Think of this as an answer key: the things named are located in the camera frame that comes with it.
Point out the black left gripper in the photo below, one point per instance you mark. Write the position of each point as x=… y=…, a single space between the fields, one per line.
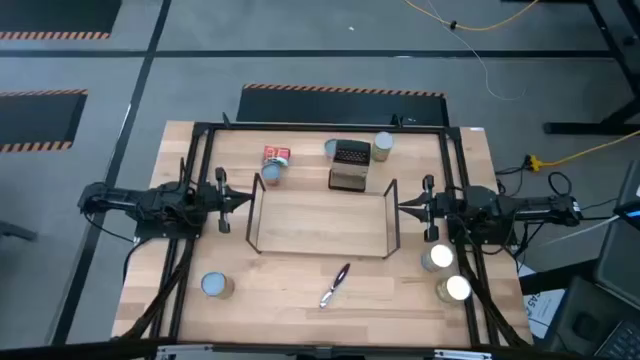
x=222 y=200

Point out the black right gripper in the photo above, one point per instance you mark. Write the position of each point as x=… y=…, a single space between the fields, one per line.
x=433 y=207

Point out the grey label tin can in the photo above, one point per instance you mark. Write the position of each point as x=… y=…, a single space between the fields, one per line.
x=441 y=256

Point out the red mixed fruit can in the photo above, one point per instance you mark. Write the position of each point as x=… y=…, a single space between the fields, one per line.
x=276 y=153

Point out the green orange label can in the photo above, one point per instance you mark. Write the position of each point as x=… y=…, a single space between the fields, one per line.
x=383 y=141

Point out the olive pineapple label can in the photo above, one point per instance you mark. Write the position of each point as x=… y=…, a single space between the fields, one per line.
x=214 y=284

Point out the teal mandarin orange can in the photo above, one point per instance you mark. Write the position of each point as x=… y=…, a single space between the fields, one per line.
x=457 y=287

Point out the pale label tin can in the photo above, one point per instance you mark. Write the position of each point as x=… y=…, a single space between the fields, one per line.
x=330 y=148

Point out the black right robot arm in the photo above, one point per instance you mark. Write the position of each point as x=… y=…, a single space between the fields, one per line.
x=500 y=207

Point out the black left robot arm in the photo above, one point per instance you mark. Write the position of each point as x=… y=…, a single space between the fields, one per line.
x=150 y=200

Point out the black hazard striped floor mat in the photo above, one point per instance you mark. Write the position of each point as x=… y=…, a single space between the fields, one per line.
x=35 y=120
x=340 y=107
x=50 y=15

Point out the white paper sheet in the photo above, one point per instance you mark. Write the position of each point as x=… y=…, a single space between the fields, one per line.
x=542 y=310

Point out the black case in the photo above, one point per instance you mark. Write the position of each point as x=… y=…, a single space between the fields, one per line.
x=575 y=320

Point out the dark grey laptop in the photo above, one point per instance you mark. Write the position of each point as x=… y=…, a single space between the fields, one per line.
x=620 y=260

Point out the dark chair leg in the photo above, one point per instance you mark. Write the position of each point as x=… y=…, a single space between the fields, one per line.
x=15 y=231

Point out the black keyboard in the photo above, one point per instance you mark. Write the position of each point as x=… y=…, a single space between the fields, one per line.
x=622 y=345

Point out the wooden shelf black metal frame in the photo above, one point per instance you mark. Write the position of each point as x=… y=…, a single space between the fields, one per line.
x=320 y=225

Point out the black aluminium table frame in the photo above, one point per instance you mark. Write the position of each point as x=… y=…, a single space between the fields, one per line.
x=300 y=127

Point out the black desk leg frame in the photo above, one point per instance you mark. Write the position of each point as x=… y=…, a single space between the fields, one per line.
x=590 y=128

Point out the black camera mount rail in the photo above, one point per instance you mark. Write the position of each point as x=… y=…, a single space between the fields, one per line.
x=100 y=350

